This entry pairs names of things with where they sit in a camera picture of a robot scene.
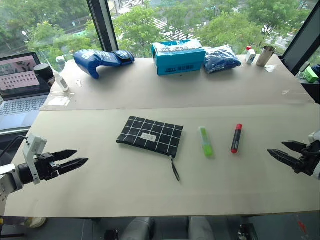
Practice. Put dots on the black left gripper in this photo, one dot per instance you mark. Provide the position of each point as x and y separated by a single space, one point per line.
46 166

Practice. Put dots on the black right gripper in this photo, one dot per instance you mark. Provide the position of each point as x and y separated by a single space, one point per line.
308 160

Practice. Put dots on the red black marker pen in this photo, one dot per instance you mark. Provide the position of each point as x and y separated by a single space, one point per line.
236 138

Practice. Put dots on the black grid pencil pouch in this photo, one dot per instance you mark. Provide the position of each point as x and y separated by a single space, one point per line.
150 133

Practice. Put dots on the green highlighter pen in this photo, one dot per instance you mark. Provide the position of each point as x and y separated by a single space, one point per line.
205 141

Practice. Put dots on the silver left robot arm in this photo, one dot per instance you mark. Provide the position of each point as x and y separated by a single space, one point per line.
8 180

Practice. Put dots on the clear plastic label sheet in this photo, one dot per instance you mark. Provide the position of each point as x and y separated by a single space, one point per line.
58 101

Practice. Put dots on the white shoe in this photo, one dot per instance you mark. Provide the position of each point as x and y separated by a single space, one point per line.
37 222

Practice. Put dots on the white squeeze bottle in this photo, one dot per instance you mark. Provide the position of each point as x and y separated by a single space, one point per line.
61 82

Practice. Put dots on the grey laptop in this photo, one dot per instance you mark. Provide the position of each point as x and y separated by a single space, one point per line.
20 100

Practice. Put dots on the green box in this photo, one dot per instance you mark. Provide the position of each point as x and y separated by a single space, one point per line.
312 75

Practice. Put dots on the white charger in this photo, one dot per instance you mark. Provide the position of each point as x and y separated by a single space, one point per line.
303 68

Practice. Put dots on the black round speaker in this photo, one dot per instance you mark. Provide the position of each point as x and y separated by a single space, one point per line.
43 71

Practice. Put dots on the grey-green lidded bottle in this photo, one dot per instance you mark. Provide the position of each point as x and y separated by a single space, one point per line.
60 63

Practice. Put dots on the dark rounded grey shape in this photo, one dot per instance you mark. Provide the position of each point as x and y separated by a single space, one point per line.
137 228
200 228

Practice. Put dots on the metal cup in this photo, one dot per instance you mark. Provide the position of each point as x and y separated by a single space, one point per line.
265 56

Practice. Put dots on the blue glove bag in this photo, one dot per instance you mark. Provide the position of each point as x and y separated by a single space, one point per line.
95 60

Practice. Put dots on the small white red-capped bottle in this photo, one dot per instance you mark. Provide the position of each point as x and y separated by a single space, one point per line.
250 56

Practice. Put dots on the blue plastic wrapped bag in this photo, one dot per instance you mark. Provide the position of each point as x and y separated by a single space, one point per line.
221 60

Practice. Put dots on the blue cardboard box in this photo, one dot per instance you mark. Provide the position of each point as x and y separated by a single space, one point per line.
178 58

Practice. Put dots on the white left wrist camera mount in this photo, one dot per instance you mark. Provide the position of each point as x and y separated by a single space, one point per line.
33 147

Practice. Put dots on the black window frame post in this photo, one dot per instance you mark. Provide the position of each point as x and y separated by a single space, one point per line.
103 25
300 37

